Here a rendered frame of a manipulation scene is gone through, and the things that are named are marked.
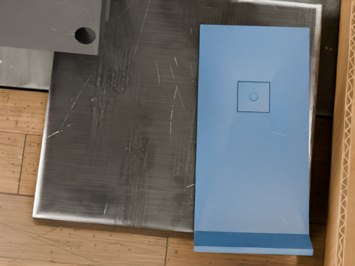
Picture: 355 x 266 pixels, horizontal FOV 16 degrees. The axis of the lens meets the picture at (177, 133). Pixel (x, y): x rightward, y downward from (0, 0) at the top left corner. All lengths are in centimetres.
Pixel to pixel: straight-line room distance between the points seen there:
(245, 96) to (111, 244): 13
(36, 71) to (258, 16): 15
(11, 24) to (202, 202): 22
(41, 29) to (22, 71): 23
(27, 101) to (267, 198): 17
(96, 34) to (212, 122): 20
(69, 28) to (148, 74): 21
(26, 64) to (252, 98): 15
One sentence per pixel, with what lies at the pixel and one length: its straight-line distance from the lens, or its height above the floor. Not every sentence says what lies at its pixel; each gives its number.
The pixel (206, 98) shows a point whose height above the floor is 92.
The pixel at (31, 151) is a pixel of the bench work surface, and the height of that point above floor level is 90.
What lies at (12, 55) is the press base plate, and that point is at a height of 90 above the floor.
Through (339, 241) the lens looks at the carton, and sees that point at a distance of 73.
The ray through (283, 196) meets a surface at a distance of 78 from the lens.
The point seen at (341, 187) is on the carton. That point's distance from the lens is 74.
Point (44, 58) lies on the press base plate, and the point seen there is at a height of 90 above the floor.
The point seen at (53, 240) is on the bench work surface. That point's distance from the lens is 80.
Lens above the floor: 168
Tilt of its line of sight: 73 degrees down
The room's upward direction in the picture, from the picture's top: straight up
